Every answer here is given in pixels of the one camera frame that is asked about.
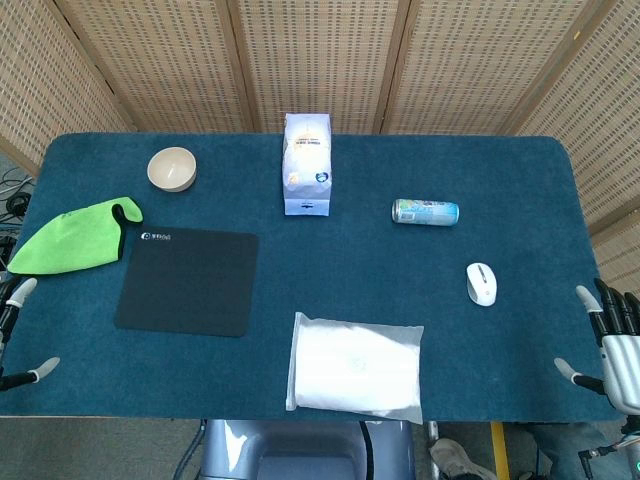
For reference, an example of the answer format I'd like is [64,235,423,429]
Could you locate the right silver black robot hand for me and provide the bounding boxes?
[553,278,640,416]

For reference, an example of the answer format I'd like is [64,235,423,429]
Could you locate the white frosted plastic zip bag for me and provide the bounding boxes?
[285,311,425,425]

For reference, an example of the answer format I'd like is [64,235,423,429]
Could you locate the beige bowl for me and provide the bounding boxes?
[146,146,198,194]

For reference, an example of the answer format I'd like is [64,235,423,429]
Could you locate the white computer mouse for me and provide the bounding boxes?
[465,262,498,307]

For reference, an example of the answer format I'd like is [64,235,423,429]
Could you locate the grey-blue robot torso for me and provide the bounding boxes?
[199,418,416,480]

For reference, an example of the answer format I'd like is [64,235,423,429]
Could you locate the green cloth with black trim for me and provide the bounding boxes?
[7,196,145,276]

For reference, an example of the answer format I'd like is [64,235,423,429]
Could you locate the person's blue jeans leg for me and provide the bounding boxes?
[528,422,624,480]

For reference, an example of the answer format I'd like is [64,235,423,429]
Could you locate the woven bamboo folding screen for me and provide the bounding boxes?
[0,0,640,296]

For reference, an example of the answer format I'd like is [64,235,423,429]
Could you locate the teal table mat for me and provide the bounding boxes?
[0,131,630,424]

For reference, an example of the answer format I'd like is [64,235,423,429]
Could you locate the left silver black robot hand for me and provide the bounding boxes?
[0,277,61,392]

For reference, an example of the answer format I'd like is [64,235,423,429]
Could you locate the black floor cables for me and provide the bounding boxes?
[0,167,35,271]

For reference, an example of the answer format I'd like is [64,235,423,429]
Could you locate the pale lavender paper bag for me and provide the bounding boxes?
[282,112,333,217]

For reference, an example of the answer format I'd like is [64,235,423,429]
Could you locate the light blue drink can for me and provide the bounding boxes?
[390,198,461,228]

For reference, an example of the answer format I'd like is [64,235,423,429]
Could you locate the black mouse pad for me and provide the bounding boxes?
[114,227,260,338]

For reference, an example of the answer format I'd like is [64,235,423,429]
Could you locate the yellow floor tape strip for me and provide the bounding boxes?
[490,421,512,480]

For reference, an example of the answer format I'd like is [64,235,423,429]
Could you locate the person's grey shoe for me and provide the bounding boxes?
[428,437,497,480]

